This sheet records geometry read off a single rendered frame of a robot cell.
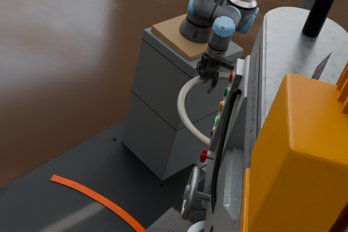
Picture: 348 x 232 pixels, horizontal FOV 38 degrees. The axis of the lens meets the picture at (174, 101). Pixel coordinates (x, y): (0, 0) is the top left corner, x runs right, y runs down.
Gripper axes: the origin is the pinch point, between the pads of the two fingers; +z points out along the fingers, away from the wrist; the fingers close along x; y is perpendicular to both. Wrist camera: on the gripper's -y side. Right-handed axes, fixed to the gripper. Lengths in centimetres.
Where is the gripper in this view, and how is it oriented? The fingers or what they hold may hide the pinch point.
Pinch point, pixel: (207, 87)
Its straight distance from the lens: 234.3
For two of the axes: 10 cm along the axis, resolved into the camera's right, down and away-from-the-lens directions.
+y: -9.2, 0.9, -3.9
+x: 3.4, 6.8, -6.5
